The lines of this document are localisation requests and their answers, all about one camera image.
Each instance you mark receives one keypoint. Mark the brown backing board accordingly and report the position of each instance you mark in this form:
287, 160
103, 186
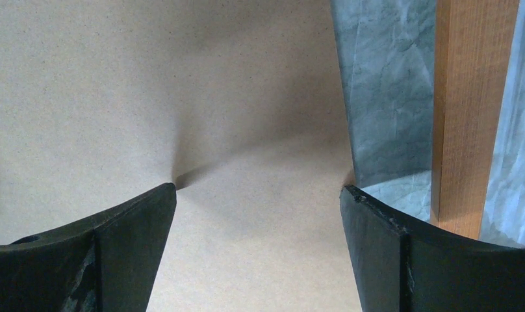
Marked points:
238, 103

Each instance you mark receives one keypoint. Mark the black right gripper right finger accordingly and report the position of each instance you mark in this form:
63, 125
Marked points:
401, 263

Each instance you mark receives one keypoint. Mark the orange wooden shelf rack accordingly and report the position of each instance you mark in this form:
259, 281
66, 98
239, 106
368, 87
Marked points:
472, 50

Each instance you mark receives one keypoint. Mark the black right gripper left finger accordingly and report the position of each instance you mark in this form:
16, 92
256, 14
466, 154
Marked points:
104, 262

